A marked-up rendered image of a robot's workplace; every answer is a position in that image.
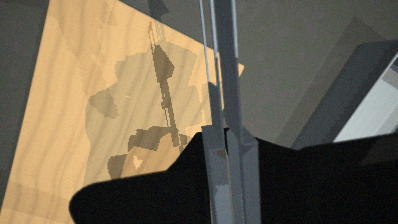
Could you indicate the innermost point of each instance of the grey rectangular tin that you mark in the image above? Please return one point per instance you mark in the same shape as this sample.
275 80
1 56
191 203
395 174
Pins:
364 102

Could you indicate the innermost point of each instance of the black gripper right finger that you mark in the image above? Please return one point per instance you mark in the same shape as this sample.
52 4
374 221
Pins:
290 180

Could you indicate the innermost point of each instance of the light wooden board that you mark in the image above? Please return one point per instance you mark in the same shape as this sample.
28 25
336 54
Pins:
114 93

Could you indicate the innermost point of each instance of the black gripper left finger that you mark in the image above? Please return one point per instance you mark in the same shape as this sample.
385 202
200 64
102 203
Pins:
178 194

